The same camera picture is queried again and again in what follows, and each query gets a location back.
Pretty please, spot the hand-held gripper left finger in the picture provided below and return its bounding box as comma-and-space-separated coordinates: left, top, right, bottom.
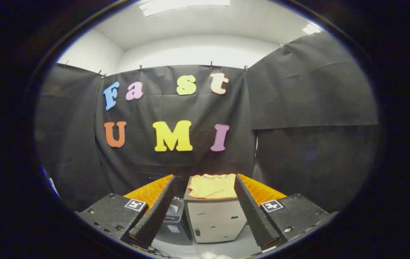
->
75, 174, 176, 249

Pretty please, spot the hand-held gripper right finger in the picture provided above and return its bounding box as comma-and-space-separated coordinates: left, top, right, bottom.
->
234, 174, 331, 251

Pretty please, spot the dark grey washing machine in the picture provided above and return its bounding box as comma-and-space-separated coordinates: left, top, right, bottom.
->
137, 172, 193, 246

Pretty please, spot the yellow polo shirt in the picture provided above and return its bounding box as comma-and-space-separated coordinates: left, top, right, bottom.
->
188, 174, 238, 199

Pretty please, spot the grey cabinet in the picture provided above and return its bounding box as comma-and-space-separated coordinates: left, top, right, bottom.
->
183, 176, 248, 244

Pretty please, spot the black backdrop cloth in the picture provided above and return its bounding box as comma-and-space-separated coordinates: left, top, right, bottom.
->
34, 31, 380, 213

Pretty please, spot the row of cloth clips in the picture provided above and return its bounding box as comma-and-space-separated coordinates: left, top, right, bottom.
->
63, 43, 284, 78

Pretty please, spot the small ceiling light panel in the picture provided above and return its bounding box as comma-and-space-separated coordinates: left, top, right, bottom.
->
302, 22, 322, 35

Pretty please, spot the long ceiling light panel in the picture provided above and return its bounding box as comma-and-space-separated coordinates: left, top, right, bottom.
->
138, 0, 231, 17

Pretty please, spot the tangle of black cables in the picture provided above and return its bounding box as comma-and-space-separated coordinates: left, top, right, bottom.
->
147, 246, 171, 259

